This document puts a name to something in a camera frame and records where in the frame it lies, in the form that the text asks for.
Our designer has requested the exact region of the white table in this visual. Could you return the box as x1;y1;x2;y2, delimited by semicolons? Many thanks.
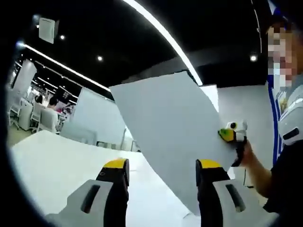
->
10;131;263;227

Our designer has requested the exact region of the white office chair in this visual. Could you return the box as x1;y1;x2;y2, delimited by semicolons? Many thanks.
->
37;109;59;133

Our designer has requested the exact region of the white chest-worn device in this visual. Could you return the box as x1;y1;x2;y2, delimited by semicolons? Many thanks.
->
276;89;303;152

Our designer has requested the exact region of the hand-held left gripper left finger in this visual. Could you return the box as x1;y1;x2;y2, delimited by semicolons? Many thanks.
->
46;158;130;227

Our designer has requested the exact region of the ceiling air conditioner vent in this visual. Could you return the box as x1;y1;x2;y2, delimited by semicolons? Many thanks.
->
39;17;60;44

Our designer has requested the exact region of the thin ceiling light strip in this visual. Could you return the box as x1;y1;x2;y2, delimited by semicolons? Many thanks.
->
23;44;105;87

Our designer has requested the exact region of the white mobile whiteboard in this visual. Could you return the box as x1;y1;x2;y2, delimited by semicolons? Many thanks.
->
71;88;126;145

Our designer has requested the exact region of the person's right hand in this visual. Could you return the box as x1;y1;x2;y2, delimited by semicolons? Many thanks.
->
239;138;255;171

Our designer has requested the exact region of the white printing paper sheet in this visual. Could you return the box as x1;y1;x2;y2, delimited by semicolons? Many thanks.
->
109;70;237;217

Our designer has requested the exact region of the grey desk panel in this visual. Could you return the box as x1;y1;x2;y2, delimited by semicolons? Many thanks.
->
61;122;98;145

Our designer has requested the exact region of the white square column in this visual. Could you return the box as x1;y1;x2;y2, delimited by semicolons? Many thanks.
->
14;59;37;95

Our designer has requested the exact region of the blue white striped lanyard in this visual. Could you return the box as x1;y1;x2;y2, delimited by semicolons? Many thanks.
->
267;81;284;164

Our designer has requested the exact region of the wide ceiling light strip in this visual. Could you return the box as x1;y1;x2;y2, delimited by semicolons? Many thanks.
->
123;0;204;86

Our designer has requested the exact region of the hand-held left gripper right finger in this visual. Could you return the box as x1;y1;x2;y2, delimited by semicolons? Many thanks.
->
195;159;277;227

